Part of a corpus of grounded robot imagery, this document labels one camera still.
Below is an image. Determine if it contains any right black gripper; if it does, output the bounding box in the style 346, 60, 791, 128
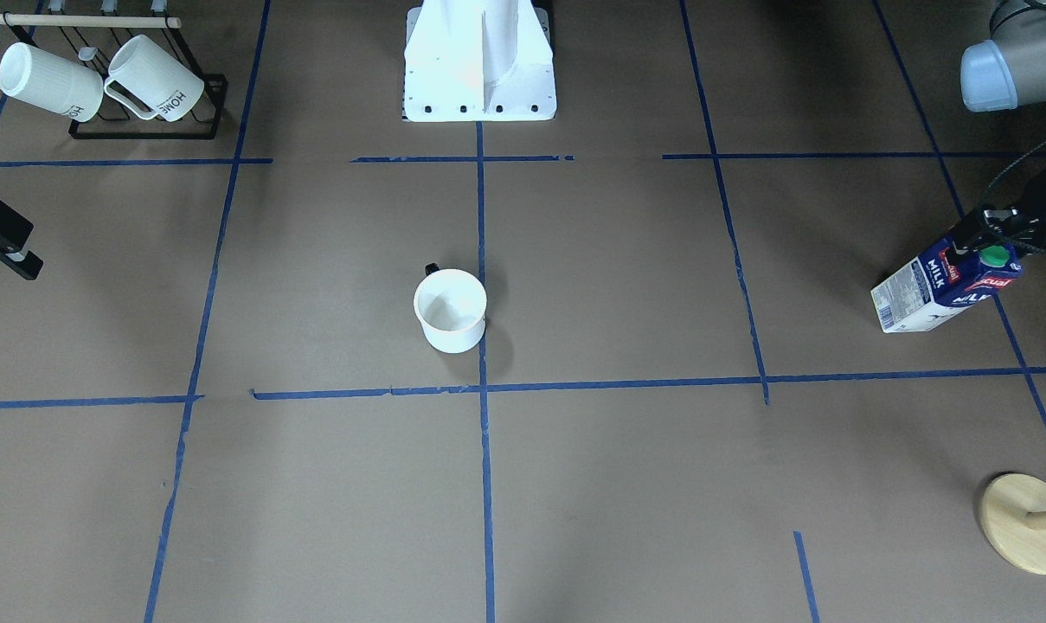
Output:
0, 200, 44, 280

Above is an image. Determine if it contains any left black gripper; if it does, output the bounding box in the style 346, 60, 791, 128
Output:
947, 169, 1046, 257

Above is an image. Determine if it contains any blue white milk carton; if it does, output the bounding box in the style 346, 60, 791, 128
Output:
870, 229, 1024, 334

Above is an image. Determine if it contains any white smiley mug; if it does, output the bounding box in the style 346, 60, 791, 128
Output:
413, 263, 488, 354

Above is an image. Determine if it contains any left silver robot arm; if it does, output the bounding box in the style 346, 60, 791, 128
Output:
948, 1, 1046, 259

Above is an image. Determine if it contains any white ribbed mug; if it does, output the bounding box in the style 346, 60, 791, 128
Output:
0, 42, 104, 123

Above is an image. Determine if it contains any black mug rack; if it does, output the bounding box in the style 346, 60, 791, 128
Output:
0, 1, 228, 139

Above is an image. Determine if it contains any white home mug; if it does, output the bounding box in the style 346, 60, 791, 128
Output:
103, 34, 205, 122

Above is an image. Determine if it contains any wooden mug tree stand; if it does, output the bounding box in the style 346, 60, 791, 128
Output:
977, 472, 1046, 575

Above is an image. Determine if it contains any white camera pole base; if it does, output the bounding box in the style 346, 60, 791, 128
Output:
401, 1, 558, 123

